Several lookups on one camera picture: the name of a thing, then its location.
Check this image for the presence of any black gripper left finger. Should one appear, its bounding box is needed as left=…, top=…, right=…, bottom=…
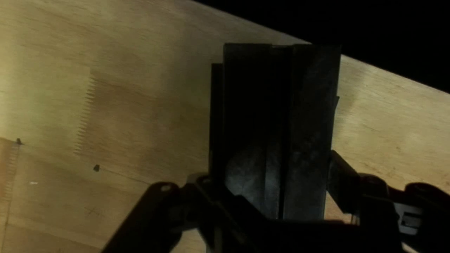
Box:
left=100, top=171, right=269, bottom=253

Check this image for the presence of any black grooved track piece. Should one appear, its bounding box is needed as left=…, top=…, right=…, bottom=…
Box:
left=210, top=62, right=342, bottom=180
left=222, top=42, right=343, bottom=222

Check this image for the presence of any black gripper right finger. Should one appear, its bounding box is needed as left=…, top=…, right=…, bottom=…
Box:
left=326, top=149, right=450, bottom=253

